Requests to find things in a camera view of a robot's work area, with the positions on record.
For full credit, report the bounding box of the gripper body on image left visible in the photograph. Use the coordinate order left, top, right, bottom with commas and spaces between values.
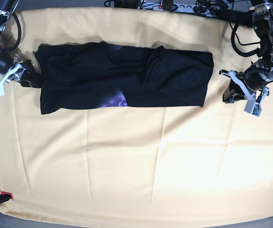
0, 51, 15, 75

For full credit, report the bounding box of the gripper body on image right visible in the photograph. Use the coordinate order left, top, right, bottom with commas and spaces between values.
243, 64, 270, 91

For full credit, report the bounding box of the black T-shirt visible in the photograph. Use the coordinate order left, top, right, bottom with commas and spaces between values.
35, 42, 214, 114

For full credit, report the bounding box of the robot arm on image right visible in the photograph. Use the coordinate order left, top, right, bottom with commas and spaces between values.
223, 0, 273, 104

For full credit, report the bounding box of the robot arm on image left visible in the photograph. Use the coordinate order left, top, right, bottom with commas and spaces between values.
0, 0, 43, 88

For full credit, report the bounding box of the black box in background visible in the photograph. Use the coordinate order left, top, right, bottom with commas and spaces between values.
217, 9, 254, 28

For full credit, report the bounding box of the white power strip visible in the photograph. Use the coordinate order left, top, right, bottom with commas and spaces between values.
138, 0, 221, 15

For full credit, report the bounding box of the yellow table cloth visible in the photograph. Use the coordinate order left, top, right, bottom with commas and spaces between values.
0, 7, 273, 228

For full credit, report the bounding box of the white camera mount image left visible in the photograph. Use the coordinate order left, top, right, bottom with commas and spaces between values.
0, 64, 26, 97

